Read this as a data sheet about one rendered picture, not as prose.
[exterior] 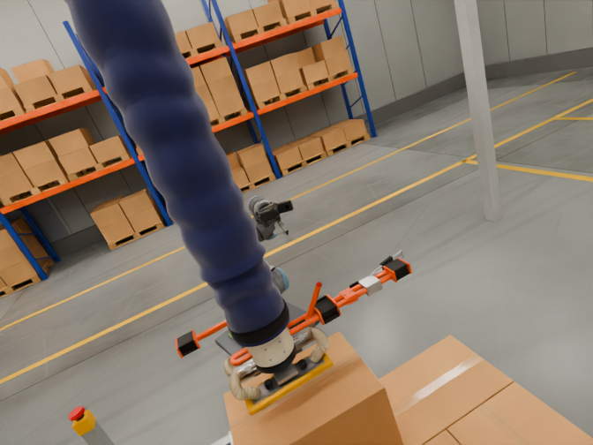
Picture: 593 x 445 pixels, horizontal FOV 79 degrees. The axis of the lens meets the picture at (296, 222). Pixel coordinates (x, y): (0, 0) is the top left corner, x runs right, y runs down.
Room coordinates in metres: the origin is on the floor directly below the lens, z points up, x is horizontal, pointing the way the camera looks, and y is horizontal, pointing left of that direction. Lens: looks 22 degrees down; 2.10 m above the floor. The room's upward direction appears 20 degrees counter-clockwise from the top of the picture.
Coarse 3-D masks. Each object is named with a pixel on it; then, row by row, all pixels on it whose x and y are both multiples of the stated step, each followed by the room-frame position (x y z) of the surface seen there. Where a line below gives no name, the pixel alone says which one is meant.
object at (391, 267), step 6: (390, 264) 1.30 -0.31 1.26; (396, 264) 1.28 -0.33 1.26; (402, 264) 1.26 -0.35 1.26; (408, 264) 1.25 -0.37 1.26; (390, 270) 1.25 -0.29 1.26; (396, 270) 1.24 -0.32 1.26; (402, 270) 1.26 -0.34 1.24; (408, 270) 1.26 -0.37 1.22; (396, 276) 1.25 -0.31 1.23; (402, 276) 1.25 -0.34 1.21; (396, 282) 1.23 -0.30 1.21
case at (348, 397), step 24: (336, 336) 1.36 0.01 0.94; (336, 360) 1.22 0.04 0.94; (360, 360) 1.18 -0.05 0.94; (312, 384) 1.14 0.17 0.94; (336, 384) 1.10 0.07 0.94; (360, 384) 1.06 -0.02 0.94; (240, 408) 1.16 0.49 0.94; (264, 408) 1.11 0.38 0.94; (288, 408) 1.07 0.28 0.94; (312, 408) 1.03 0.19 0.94; (336, 408) 1.00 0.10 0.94; (360, 408) 0.98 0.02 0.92; (384, 408) 1.00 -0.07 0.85; (240, 432) 1.04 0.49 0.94; (264, 432) 1.01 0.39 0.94; (288, 432) 0.97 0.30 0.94; (312, 432) 0.94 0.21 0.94; (336, 432) 0.96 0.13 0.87; (360, 432) 0.98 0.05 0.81; (384, 432) 1.00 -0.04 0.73
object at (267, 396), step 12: (300, 360) 1.06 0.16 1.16; (324, 360) 1.05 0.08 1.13; (300, 372) 1.03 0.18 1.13; (312, 372) 1.02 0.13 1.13; (264, 384) 1.04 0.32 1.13; (276, 384) 1.01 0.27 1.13; (288, 384) 1.00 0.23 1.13; (300, 384) 0.99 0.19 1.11; (264, 396) 0.98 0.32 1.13; (276, 396) 0.97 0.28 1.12; (252, 408) 0.95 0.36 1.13
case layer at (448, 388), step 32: (448, 352) 1.42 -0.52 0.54; (384, 384) 1.38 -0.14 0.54; (416, 384) 1.31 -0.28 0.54; (448, 384) 1.25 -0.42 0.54; (480, 384) 1.19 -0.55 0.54; (512, 384) 1.14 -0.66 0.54; (416, 416) 1.15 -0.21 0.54; (448, 416) 1.10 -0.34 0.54; (480, 416) 1.05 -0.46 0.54; (512, 416) 1.01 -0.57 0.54; (544, 416) 0.96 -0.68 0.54
